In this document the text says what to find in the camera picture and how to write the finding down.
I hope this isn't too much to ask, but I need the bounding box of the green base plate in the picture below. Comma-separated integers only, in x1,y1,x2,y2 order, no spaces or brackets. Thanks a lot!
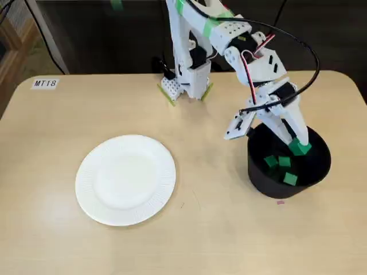
157,82,214,107

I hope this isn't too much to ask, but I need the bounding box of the black plug at base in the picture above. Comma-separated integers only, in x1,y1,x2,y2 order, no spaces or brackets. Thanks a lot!
151,56,176,81

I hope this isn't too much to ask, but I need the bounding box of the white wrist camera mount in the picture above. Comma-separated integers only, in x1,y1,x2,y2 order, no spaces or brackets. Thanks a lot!
223,110,256,141

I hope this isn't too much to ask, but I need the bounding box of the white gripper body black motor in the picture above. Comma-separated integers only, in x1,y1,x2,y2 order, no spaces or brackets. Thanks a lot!
246,76,300,116

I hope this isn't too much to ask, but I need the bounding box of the black pot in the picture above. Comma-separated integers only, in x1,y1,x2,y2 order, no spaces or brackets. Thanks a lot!
247,119,333,200

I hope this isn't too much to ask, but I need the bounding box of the grey metal pole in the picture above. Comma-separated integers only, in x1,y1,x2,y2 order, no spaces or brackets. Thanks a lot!
27,0,71,74

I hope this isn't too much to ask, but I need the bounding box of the white MT18 label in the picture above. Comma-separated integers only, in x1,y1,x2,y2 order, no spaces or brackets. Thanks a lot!
30,78,60,90

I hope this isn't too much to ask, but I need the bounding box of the wooden shelf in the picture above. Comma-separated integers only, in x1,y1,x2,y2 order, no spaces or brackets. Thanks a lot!
0,17,38,98

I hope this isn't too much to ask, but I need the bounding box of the white paper plate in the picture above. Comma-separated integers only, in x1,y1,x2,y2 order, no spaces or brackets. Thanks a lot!
75,134,177,227

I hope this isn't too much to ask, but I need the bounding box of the thin black cable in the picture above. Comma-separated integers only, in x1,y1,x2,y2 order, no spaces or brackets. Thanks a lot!
25,0,67,75

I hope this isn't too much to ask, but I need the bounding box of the black power cable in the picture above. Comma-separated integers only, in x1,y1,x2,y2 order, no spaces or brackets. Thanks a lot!
274,0,288,26

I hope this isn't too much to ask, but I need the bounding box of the red arm servo wire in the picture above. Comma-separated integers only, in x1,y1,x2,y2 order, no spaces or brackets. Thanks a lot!
262,33,276,52

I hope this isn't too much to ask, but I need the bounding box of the red white wrist servo wire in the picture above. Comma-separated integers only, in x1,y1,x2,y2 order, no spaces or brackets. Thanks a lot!
240,50,257,105

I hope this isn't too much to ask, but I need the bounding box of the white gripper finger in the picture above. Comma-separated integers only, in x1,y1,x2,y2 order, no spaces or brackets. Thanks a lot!
282,99,311,147
256,109,294,146

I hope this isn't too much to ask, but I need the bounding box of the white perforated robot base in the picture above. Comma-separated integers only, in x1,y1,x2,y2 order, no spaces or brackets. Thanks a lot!
159,74,213,101

